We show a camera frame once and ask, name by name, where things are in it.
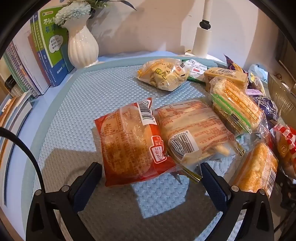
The dark purple snack packet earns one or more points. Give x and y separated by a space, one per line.
266 106

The yellow cake packet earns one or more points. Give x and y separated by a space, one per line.
226 75

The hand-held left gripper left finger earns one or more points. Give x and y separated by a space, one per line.
84 187

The red white snack packet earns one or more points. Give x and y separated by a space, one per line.
285 143

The row of upright books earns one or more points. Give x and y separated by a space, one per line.
23 67

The stack of flat books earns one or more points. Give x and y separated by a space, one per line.
13 111

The white ribbed vase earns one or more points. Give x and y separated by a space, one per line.
81 46

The orange cake packet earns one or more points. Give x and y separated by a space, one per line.
256 169

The white plastic bag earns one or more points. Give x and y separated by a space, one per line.
256 71

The sandwich packet with green stripe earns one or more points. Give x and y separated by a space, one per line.
235 104

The clear orange-print bread packet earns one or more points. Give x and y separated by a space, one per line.
196 125

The white desk lamp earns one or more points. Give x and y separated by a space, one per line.
201 44

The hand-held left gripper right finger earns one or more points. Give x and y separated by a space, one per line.
214 187

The cookie bag with yellow label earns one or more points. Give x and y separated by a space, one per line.
161 74

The dark framed panel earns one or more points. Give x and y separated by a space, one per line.
286 53

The white green-edged snack packet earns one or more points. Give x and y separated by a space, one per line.
196 67

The blue textured mat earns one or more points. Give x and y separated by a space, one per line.
92 92

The artificial flower bouquet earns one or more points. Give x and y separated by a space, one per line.
74 11

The red bread packet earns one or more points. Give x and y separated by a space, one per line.
129 148

